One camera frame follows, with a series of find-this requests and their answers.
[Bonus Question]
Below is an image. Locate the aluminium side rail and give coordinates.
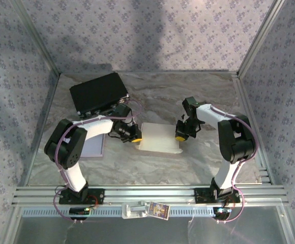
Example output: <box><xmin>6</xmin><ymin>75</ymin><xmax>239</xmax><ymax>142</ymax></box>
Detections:
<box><xmin>231</xmin><ymin>73</ymin><xmax>274</xmax><ymax>185</ymax></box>
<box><xmin>17</xmin><ymin>72</ymin><xmax>62</xmax><ymax>188</ymax></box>

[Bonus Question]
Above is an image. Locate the black left controller board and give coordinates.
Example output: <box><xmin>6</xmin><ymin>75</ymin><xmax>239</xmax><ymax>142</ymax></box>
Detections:
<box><xmin>69</xmin><ymin>206</ymin><xmax>91</xmax><ymax>221</ymax></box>

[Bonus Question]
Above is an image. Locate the grey metal sheet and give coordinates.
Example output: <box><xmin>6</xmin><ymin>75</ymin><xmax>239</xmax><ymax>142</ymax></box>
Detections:
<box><xmin>15</xmin><ymin>215</ymin><xmax>290</xmax><ymax>244</ymax></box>

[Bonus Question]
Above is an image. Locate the aluminium mounting rail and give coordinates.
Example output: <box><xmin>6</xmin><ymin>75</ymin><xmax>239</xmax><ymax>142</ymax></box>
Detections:
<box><xmin>12</xmin><ymin>185</ymin><xmax>289</xmax><ymax>205</ymax></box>

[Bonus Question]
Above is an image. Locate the white paper box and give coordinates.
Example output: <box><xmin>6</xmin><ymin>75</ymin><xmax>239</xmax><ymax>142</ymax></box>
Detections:
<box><xmin>134</xmin><ymin>121</ymin><xmax>183</xmax><ymax>155</ymax></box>

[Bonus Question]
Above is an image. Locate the pale lavender paper box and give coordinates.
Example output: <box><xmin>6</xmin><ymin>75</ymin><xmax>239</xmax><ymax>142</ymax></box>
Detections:
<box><xmin>82</xmin><ymin>133</ymin><xmax>106</xmax><ymax>158</ymax></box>

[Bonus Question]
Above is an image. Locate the black hard case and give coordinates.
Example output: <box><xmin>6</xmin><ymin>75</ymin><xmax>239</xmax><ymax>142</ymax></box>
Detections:
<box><xmin>69</xmin><ymin>72</ymin><xmax>130</xmax><ymax>119</ymax></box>

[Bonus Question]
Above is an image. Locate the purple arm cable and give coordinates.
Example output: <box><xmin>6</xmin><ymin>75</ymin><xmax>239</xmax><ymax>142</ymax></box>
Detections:
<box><xmin>212</xmin><ymin>106</ymin><xmax>259</xmax><ymax>225</ymax></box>
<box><xmin>54</xmin><ymin>98</ymin><xmax>144</xmax><ymax>226</ymax></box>

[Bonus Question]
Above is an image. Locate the white plastic bracket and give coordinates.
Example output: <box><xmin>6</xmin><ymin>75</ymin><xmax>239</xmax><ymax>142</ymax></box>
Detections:
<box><xmin>121</xmin><ymin>200</ymin><xmax>149</xmax><ymax>220</ymax></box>

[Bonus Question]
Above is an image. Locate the aluminium frame post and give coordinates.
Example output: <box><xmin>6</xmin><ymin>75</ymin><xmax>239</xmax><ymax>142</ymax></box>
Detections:
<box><xmin>236</xmin><ymin>0</ymin><xmax>289</xmax><ymax>78</ymax></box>
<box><xmin>11</xmin><ymin>0</ymin><xmax>62</xmax><ymax>77</ymax></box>

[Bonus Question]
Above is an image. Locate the black right controller board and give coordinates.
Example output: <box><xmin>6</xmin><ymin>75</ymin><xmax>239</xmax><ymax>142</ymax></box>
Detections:
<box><xmin>213</xmin><ymin>206</ymin><xmax>232</xmax><ymax>221</ymax></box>

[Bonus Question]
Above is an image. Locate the grey slotted cable duct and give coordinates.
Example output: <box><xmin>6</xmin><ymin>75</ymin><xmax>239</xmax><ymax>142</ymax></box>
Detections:
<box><xmin>22</xmin><ymin>204</ymin><xmax>221</xmax><ymax>217</ymax></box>

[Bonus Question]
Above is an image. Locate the black controller board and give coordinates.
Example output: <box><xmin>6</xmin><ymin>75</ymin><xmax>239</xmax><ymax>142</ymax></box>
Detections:
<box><xmin>213</xmin><ymin>206</ymin><xmax>232</xmax><ymax>221</ymax></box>
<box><xmin>69</xmin><ymin>206</ymin><xmax>91</xmax><ymax>221</ymax></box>

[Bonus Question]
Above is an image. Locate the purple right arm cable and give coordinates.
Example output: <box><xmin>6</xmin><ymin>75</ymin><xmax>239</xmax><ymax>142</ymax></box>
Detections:
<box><xmin>212</xmin><ymin>106</ymin><xmax>259</xmax><ymax>225</ymax></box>

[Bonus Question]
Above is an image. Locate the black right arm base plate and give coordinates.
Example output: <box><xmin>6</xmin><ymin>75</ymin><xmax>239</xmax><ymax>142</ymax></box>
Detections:
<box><xmin>194</xmin><ymin>187</ymin><xmax>241</xmax><ymax>204</ymax></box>

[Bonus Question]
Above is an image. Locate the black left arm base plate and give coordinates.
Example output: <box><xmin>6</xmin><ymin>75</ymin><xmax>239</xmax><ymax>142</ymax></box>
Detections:
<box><xmin>58</xmin><ymin>188</ymin><xmax>105</xmax><ymax>205</ymax></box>

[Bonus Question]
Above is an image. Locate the colourful printed card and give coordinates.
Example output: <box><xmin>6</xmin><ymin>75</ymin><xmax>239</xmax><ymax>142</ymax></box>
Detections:
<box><xmin>146</xmin><ymin>201</ymin><xmax>171</xmax><ymax>221</ymax></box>

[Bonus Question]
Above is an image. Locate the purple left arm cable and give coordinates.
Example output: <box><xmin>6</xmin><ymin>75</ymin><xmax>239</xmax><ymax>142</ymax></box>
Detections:
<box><xmin>54</xmin><ymin>98</ymin><xmax>144</xmax><ymax>226</ymax></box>

